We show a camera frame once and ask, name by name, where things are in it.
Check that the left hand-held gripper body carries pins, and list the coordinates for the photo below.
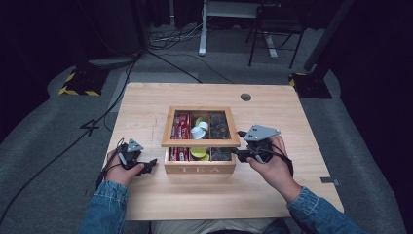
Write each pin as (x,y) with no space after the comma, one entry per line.
(131,151)

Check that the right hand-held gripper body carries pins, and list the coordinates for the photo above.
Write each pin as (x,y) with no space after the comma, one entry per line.
(259,135)

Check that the wooden tea box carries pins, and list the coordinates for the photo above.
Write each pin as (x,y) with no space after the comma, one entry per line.
(199,165)

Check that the person's left hand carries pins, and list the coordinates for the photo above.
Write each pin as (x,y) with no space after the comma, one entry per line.
(118,172)

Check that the person's right hand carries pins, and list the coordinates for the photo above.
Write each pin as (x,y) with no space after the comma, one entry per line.
(276,172)

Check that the pile of dark tea pods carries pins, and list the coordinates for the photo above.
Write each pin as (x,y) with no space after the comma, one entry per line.
(219,126)

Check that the white capsule cup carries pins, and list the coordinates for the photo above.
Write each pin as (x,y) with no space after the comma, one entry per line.
(204,125)
(197,132)

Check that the stack of red tea packets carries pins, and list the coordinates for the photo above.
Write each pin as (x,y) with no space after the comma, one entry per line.
(180,128)

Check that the yellow-green tea packet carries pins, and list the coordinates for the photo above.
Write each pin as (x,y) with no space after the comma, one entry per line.
(198,152)

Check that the green capsule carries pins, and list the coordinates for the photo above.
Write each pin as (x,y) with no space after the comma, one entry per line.
(198,121)

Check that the yellow black striped stand base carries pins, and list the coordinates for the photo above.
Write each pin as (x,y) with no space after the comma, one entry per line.
(82,83)
(311,86)

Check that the person's light trousers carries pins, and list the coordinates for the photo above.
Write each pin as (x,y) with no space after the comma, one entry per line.
(211,226)

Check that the grey tape strip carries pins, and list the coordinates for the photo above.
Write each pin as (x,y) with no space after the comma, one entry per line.
(329,180)

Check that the black metal chair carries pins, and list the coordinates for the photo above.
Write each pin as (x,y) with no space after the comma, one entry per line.
(279,22)

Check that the dark slanted stand pole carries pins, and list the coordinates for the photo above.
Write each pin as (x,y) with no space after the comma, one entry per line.
(328,35)

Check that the white desk frame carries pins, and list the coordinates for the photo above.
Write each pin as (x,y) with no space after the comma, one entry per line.
(204,32)

